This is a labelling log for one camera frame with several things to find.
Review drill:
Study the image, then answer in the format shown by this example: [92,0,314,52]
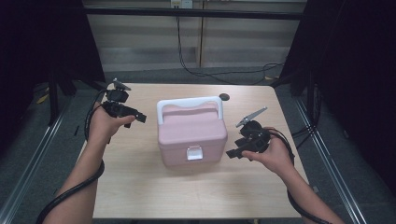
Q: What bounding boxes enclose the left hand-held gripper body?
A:
[101,77,138,119]

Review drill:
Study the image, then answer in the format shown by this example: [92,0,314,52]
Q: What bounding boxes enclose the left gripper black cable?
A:
[35,88,110,224]

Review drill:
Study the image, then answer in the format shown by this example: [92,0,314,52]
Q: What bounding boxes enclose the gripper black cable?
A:
[35,88,110,224]
[267,127,332,224]

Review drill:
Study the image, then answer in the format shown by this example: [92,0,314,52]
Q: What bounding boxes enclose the white wall outlet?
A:
[170,0,194,9]

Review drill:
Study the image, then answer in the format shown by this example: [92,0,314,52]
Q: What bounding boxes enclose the person's left hand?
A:
[88,102,137,147]

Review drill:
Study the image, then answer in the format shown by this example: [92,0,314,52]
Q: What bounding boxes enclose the aluminium floor rail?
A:
[292,96,370,224]
[0,102,73,224]

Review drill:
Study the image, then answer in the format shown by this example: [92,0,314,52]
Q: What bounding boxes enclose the person's right hand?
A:
[241,126,295,177]

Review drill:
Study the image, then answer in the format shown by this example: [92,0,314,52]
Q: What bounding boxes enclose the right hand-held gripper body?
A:
[235,106,272,154]

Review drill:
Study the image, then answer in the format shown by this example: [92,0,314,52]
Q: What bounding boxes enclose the black curtain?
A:
[270,0,396,194]
[0,0,106,157]

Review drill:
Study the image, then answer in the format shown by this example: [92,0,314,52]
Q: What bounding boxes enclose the black horizontal bar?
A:
[83,7,305,21]

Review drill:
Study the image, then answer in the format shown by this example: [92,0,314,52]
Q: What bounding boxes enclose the black metal stand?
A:
[46,63,108,127]
[270,71,316,126]

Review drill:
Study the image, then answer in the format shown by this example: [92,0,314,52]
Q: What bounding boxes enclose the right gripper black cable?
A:
[267,127,332,224]

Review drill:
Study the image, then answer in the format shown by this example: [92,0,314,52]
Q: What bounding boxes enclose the black floor cables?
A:
[290,124,314,149]

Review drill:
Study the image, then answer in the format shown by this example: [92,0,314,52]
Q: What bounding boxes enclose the thin black wall cable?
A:
[176,16,285,86]

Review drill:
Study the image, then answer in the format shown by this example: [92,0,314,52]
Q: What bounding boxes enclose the pink storage box with lid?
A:
[156,95,229,168]

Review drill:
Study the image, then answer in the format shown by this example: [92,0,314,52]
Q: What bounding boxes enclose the yellow floor tape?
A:
[35,92,50,105]

